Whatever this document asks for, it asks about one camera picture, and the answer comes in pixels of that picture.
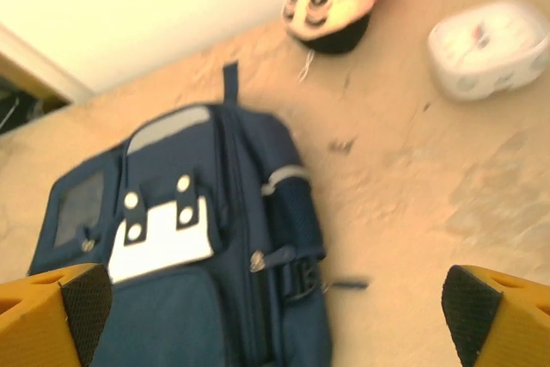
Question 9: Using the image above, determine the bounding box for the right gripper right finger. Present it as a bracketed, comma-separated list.
[441, 265, 550, 367]

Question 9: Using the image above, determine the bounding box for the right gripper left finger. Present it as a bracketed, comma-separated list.
[0, 262, 113, 367]

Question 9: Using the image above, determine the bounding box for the navy blue backpack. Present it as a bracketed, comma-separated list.
[27, 61, 370, 367]

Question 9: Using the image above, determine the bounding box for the cartoon plush doll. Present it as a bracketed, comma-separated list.
[281, 0, 407, 83]

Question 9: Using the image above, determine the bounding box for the white door frame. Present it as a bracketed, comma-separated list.
[0, 22, 94, 106]

